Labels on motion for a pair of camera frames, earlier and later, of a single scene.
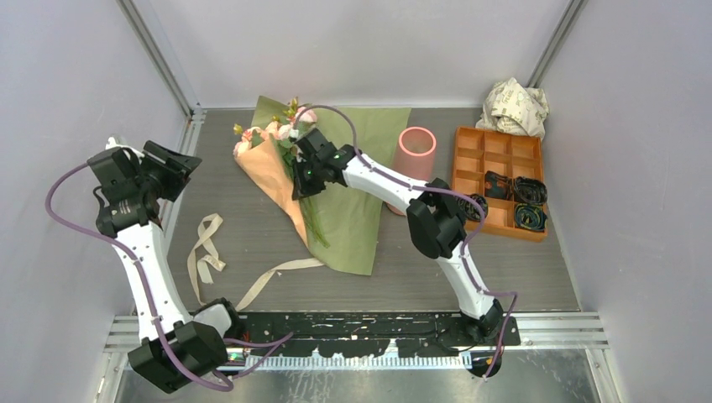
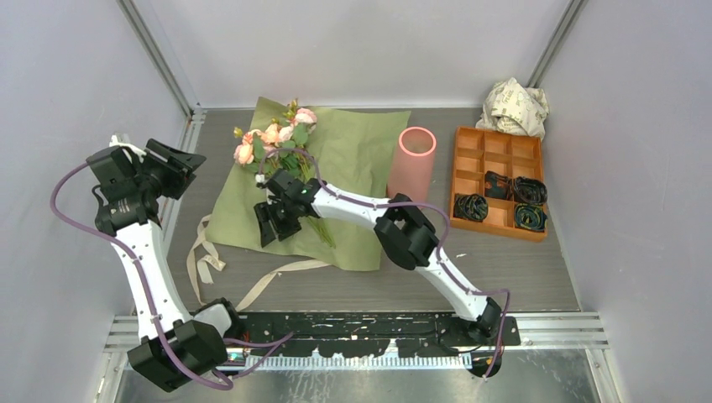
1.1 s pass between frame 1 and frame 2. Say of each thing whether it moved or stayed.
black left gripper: stayed
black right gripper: moved
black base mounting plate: stayed
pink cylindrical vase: stayed
